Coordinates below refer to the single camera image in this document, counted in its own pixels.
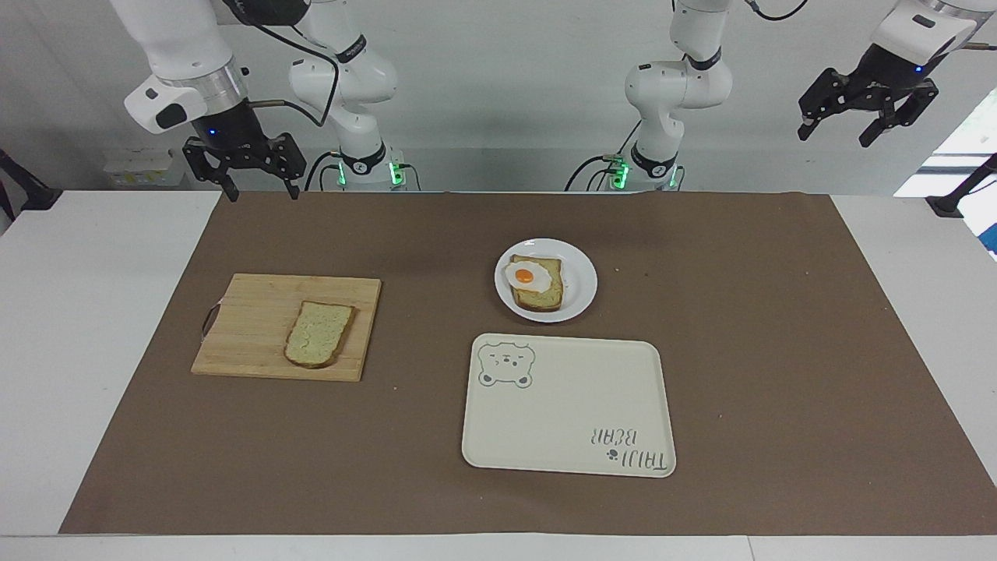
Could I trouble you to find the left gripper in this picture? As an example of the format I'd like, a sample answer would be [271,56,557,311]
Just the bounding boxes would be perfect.
[797,43,940,149]

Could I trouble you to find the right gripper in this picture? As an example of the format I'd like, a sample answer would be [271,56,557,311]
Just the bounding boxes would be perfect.
[182,100,307,203]

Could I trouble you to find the white round plate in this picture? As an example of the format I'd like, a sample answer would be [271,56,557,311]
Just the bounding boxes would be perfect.
[494,238,599,324]

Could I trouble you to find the white box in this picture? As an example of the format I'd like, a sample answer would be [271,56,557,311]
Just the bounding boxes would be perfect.
[104,150,178,189]

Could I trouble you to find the black stand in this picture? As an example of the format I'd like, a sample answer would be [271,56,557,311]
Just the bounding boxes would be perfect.
[925,153,997,218]
[0,148,63,223]

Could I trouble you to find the wooden cutting board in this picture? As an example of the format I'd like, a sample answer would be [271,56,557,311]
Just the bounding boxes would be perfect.
[191,273,383,383]

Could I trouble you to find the plain bread slice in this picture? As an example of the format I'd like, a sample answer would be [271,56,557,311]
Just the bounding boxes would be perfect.
[284,301,356,369]

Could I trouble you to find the fried egg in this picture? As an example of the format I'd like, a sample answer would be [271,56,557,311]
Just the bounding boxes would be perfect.
[504,259,543,295]

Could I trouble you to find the toasted bread slice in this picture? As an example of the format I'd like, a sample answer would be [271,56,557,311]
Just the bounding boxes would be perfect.
[509,254,565,313]

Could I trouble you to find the cream tray with bear print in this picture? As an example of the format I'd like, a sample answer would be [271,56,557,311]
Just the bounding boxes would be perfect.
[461,333,677,478]

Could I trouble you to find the black cable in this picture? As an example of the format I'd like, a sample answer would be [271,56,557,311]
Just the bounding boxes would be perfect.
[303,151,343,192]
[234,8,340,128]
[744,0,997,54]
[565,119,643,192]

